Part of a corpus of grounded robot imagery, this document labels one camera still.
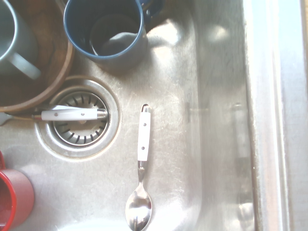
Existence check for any dark blue mug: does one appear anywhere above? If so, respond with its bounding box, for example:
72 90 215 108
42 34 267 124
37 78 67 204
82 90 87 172
63 0 165 71

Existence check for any white-handled metal knife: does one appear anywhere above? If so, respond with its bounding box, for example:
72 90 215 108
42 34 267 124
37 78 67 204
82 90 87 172
0 104 108 126

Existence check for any metal sink drain strainer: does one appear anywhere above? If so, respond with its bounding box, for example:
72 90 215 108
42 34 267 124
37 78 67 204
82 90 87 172
35 76 121 159

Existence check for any stainless steel double sink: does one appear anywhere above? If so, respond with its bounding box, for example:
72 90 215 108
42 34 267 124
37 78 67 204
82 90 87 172
0 0 308 231

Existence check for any red mug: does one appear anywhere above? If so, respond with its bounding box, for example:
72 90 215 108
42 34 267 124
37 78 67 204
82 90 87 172
0 150 35 231

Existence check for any brown wooden bowl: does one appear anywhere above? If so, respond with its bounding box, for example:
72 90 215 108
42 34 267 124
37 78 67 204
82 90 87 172
0 0 74 114

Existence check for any grey ceramic mug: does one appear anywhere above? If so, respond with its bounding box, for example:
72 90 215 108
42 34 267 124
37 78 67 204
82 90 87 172
0 0 41 80

